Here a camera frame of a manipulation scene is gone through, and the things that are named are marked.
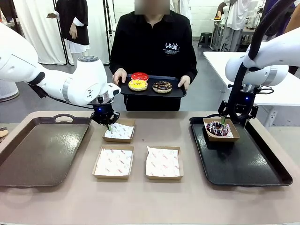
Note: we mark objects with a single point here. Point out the white rectangular table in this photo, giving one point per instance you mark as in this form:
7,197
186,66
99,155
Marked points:
218,63

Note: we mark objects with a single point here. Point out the small black hand tray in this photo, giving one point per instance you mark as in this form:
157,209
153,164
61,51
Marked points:
150,93

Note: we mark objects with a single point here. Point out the mannequin black top white pants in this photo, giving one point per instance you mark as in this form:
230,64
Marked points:
75,23

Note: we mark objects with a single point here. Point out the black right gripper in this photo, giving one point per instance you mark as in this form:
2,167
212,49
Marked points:
246,105

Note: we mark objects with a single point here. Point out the person's left forearm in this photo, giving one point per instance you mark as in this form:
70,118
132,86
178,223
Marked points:
191,65

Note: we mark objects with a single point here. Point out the hanging white garment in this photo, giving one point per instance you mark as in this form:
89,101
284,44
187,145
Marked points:
237,16

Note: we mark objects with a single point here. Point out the person in brown shirt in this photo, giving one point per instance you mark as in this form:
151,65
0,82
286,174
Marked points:
294,21

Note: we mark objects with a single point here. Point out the yellow sprinkled donut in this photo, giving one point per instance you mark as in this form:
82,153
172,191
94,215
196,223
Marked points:
138,85

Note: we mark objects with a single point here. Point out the large brown serving tray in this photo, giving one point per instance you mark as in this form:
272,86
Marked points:
42,152

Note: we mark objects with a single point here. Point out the person's right forearm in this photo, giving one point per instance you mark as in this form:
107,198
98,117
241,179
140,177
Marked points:
117,61

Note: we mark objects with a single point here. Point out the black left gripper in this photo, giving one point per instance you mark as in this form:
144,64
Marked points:
103,113

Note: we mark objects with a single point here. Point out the white curtain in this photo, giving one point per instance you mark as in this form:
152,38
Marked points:
39,35

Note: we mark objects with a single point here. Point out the red glazed donut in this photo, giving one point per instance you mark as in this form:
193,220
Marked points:
139,75

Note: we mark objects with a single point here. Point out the brown cardboard donut box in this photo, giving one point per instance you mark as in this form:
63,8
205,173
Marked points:
112,177
118,140
164,178
222,139

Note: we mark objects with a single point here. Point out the white sprinkled chocolate donut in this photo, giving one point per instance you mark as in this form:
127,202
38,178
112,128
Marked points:
211,131

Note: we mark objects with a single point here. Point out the black plastic stool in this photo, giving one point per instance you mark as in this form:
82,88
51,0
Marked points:
205,38

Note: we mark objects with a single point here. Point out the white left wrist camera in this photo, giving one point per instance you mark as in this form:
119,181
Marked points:
114,90

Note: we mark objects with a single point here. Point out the black light stand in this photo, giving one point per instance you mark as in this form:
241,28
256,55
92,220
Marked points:
108,18

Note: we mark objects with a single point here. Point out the white perforated pedestal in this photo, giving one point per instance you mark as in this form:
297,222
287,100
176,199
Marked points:
8,90

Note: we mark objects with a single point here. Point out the mannequin white jacket black pants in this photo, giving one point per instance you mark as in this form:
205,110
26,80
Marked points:
185,9

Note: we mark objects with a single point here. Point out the large black serving tray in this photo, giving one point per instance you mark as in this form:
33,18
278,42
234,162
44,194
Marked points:
234,164

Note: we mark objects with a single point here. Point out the person's right hand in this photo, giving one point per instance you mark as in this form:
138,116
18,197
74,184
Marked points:
120,75

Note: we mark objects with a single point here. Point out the person in black shirt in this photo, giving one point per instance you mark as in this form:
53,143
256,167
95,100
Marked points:
150,47

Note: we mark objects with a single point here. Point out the hanging dark purple clothes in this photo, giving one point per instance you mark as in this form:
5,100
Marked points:
284,16

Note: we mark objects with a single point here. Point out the person's left hand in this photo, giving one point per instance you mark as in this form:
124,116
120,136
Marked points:
185,82

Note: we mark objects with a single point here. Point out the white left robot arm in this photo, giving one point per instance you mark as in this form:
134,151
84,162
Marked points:
82,77

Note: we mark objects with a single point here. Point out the tan donut dark icing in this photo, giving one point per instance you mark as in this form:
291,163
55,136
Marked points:
3,133

